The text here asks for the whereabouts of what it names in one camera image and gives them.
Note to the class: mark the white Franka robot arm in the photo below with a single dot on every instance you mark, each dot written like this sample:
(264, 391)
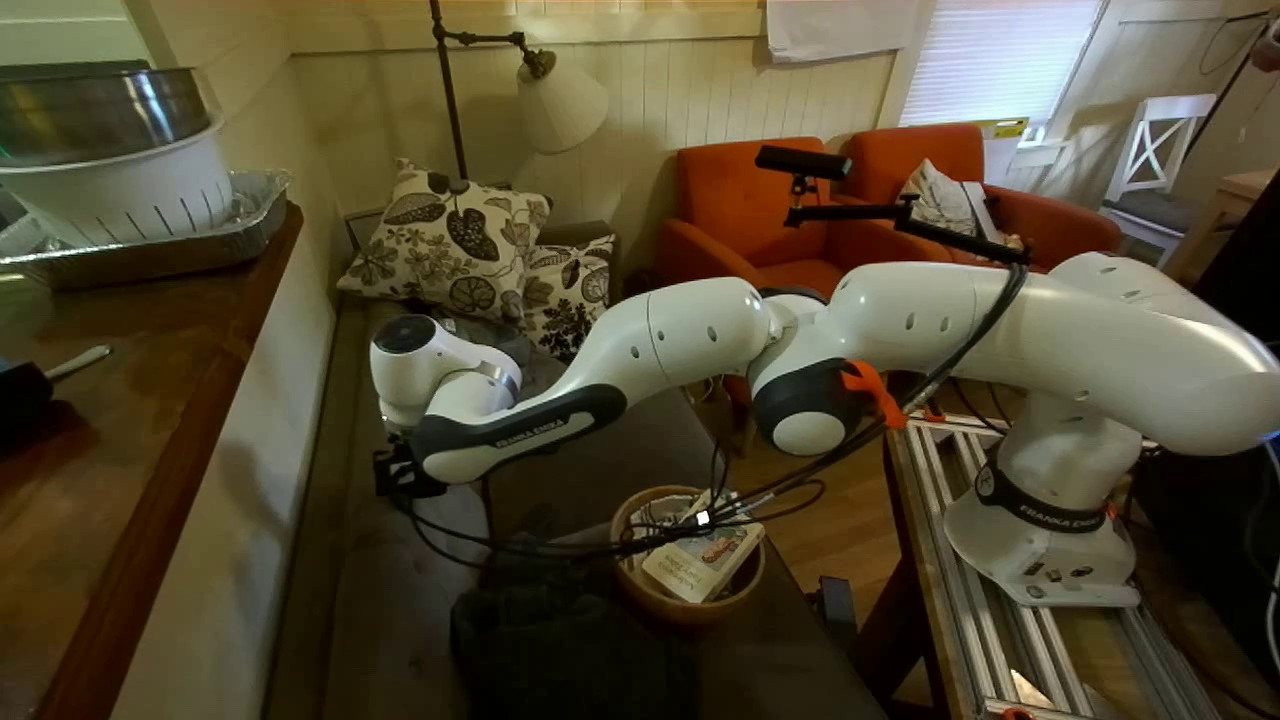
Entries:
(1104, 348)

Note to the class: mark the round wooden bowl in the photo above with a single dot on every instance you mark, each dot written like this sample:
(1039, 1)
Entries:
(670, 513)

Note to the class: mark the dark brown couch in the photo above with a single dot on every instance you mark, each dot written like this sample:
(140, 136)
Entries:
(365, 621)

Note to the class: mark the dark fleece cloth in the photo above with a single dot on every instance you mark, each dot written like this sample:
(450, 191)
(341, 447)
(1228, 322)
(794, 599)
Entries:
(546, 637)

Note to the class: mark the metal bowl on rack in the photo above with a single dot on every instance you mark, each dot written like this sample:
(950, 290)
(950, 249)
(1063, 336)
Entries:
(58, 113)

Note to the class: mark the leaf patterned cushion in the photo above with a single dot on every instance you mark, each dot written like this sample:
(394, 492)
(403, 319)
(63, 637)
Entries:
(450, 241)
(565, 290)

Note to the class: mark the orange armchair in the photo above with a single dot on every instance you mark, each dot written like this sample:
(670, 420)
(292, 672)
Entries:
(730, 214)

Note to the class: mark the illustrated paperback book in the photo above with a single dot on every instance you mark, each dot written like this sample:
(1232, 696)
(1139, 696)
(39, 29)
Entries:
(701, 566)

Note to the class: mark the floor lamp with white shade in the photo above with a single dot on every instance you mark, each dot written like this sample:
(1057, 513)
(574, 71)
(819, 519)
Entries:
(562, 104)

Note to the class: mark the metal dish rack tray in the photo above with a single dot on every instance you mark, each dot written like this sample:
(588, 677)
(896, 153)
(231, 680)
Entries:
(259, 211)

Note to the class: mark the wooden counter shelf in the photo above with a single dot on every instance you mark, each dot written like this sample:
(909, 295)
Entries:
(99, 488)

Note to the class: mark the white wooden chair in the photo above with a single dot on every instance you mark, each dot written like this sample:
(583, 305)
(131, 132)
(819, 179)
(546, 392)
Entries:
(1157, 141)

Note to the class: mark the black camera on stand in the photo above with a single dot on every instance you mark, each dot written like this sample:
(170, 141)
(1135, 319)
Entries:
(821, 164)

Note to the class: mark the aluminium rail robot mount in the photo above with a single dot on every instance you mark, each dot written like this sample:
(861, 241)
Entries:
(1001, 659)

